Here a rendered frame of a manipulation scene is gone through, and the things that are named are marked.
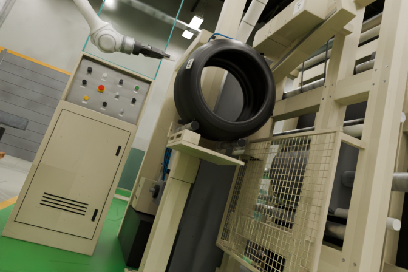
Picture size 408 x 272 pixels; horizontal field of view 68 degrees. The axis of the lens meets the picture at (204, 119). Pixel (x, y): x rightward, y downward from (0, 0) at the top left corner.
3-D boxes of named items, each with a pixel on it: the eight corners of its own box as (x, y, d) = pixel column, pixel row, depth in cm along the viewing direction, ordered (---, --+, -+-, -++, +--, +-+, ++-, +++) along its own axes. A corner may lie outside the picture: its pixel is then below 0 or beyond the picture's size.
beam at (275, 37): (249, 50, 215) (255, 31, 219) (279, 64, 222) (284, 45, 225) (303, 8, 158) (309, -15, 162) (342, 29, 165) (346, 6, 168)
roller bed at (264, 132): (231, 154, 214) (241, 115, 221) (249, 160, 218) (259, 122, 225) (243, 153, 196) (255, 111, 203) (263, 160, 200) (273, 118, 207)
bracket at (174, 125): (166, 136, 188) (171, 121, 191) (223, 156, 199) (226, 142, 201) (167, 136, 185) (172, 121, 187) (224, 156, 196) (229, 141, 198)
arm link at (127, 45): (123, 39, 164) (134, 42, 166) (119, 54, 162) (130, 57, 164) (124, 32, 156) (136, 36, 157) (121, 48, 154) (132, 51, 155)
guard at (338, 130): (215, 244, 191) (243, 141, 208) (217, 245, 192) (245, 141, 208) (305, 309, 107) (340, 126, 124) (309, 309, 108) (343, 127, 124)
